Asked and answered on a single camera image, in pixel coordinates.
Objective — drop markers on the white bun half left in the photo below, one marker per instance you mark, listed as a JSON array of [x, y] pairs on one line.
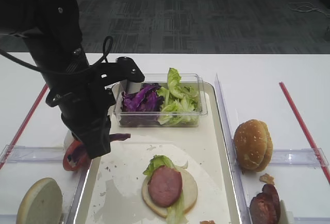
[[42, 203]]

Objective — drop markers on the left clear plastic rail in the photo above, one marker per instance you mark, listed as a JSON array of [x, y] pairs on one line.
[[70, 215]]

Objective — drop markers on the clear plastic salad container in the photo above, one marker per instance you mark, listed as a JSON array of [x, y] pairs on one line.
[[187, 79]]

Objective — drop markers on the left red tape strip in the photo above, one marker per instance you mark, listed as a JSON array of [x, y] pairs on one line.
[[23, 128]]

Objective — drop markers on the front tomato slice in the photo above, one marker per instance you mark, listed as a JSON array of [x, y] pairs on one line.
[[75, 157]]

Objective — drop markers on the purple cabbage pile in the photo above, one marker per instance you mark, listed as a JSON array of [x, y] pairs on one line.
[[145, 100]]

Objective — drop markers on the brown crumb on table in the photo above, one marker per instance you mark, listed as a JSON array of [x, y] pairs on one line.
[[266, 178]]

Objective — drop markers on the upper right clear crossbar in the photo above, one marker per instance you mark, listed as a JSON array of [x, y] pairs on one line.
[[311, 157]]

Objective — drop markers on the lower right clear crossbar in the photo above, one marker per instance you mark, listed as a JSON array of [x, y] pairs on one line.
[[306, 220]]

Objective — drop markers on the purple cabbage strip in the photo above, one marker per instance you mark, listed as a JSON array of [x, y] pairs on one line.
[[119, 136]]

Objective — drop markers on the clear crossbar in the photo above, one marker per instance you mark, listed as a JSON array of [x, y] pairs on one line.
[[8, 219], [311, 157], [306, 220], [20, 154]]

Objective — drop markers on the green lettuce pile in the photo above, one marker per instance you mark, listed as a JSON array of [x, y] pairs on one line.
[[177, 99]]

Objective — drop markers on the sesame bun top front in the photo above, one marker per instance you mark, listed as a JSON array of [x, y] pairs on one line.
[[250, 141]]

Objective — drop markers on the right red tape strip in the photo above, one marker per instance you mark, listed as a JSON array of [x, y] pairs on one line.
[[305, 130]]

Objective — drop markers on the metal serving tray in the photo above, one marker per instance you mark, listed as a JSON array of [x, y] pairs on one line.
[[113, 189]]

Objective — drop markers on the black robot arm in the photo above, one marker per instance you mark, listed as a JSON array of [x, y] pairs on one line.
[[50, 29]]

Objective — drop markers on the pink meat patty on bun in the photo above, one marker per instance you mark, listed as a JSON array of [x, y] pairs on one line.
[[165, 186]]

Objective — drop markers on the sesame bun rear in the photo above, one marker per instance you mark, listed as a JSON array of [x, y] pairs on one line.
[[269, 149]]

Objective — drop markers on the dark sausage slice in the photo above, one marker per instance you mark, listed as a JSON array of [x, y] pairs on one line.
[[262, 209], [271, 191]]

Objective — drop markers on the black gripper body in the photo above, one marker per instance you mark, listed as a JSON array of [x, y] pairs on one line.
[[84, 102]]

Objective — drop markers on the brown crumb on tray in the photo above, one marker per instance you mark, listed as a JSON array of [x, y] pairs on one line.
[[207, 222]]

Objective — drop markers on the rear dark sausage slice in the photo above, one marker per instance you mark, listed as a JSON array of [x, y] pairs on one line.
[[271, 191]]

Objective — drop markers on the bottom bun slice on tray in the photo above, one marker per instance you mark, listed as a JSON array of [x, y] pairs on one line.
[[189, 193]]

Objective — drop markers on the lower left clear crossbar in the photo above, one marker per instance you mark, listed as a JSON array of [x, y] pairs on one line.
[[8, 219]]

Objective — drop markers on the sesame bun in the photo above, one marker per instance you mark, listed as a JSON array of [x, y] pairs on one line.
[[269, 149], [250, 141]]

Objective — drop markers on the clear plastic rail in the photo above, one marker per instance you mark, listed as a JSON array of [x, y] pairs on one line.
[[70, 215], [235, 171]]

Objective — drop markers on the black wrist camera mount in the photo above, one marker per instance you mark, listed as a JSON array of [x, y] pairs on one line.
[[121, 70]]

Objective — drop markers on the right clear plastic rail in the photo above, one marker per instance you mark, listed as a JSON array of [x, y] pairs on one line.
[[235, 171]]

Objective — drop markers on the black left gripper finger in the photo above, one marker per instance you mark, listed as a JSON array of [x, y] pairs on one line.
[[96, 139]]

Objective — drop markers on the red tape strip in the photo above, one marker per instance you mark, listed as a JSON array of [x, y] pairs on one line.
[[305, 130], [23, 128]]

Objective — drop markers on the lettuce leaf under patty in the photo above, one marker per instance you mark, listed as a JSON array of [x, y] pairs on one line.
[[176, 210]]

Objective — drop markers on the upper left clear crossbar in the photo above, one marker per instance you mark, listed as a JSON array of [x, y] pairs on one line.
[[20, 154]]

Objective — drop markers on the front dark sausage slice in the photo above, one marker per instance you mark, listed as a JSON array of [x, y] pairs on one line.
[[262, 209]]

